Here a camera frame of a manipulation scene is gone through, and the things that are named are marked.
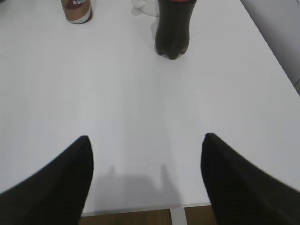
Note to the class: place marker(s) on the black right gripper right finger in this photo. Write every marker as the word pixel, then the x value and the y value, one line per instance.
pixel 241 193

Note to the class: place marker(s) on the dark cola bottle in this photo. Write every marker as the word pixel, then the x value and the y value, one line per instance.
pixel 172 36

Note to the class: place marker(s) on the white ceramic mug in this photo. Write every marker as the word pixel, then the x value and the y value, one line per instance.
pixel 148 7

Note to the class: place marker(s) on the brown Nescafe coffee bottle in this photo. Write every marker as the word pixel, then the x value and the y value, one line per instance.
pixel 77 11

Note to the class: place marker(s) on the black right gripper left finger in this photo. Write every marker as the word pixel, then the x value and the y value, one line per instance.
pixel 54 195

